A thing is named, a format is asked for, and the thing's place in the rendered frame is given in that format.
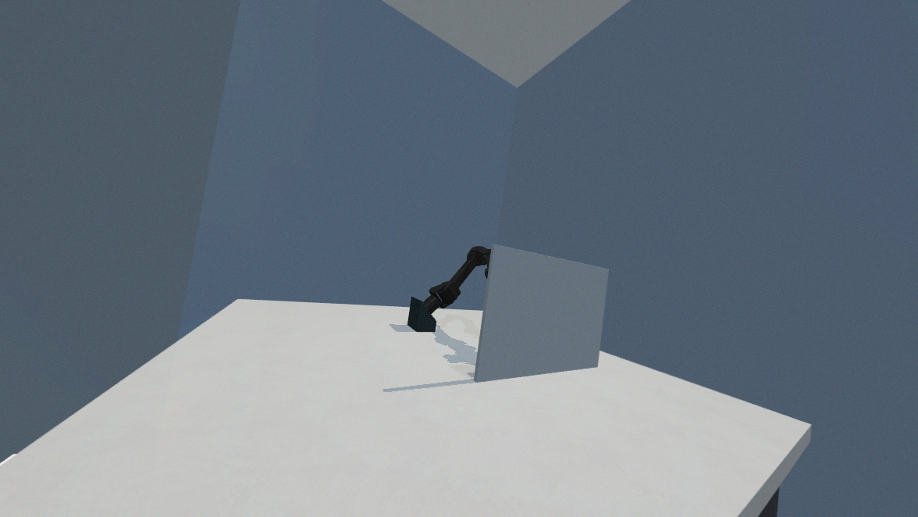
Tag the grey flat square panel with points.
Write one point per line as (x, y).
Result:
(541, 315)

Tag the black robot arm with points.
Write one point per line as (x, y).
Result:
(449, 291)

